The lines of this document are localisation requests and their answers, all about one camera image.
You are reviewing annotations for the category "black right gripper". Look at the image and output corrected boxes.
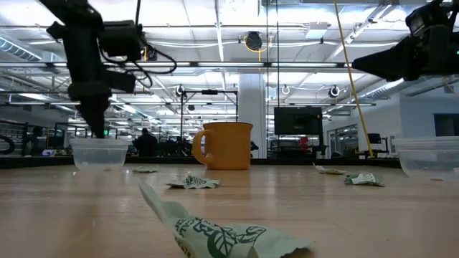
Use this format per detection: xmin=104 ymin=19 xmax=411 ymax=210
xmin=351 ymin=21 xmax=459 ymax=82

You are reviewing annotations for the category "large black monitor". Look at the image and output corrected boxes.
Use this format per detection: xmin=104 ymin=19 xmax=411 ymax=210
xmin=274 ymin=106 xmax=323 ymax=136

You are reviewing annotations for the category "dark wall window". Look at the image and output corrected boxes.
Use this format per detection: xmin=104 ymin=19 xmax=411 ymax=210
xmin=433 ymin=113 xmax=459 ymax=137

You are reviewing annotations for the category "clear plastic bin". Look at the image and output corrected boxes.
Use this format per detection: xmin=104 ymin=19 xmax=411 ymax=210
xmin=69 ymin=138 xmax=132 ymax=171
xmin=392 ymin=135 xmax=459 ymax=181

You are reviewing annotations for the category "black table edge rail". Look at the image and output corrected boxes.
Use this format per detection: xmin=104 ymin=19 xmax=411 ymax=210
xmin=0 ymin=156 xmax=402 ymax=169

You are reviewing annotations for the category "white building pillar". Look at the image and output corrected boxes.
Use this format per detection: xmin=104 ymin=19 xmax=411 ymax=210
xmin=238 ymin=73 xmax=268 ymax=158

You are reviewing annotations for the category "yellow slanted pole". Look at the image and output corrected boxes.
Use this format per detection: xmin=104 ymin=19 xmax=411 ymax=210
xmin=333 ymin=0 xmax=374 ymax=158

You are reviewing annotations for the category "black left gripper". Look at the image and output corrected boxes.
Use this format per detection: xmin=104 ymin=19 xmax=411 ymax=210
xmin=62 ymin=35 xmax=137 ymax=140

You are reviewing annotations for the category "thin black hanging cable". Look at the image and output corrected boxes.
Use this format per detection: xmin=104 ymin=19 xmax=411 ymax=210
xmin=276 ymin=0 xmax=280 ymax=158

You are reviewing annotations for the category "black metal frame stand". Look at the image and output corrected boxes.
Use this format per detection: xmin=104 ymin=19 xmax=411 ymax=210
xmin=179 ymin=89 xmax=240 ymax=158

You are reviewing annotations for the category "person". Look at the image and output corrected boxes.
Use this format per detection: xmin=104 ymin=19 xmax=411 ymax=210
xmin=133 ymin=128 xmax=158 ymax=158
xmin=24 ymin=125 xmax=47 ymax=157

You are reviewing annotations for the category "yellow enamel mug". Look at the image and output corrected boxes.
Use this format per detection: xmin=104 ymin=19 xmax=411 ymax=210
xmin=191 ymin=121 xmax=254 ymax=171

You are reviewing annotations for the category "black curved hose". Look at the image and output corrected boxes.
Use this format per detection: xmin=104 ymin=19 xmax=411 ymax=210
xmin=0 ymin=134 xmax=17 ymax=156

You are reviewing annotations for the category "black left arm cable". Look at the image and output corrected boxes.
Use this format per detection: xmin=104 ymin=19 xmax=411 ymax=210
xmin=100 ymin=44 xmax=178 ymax=89

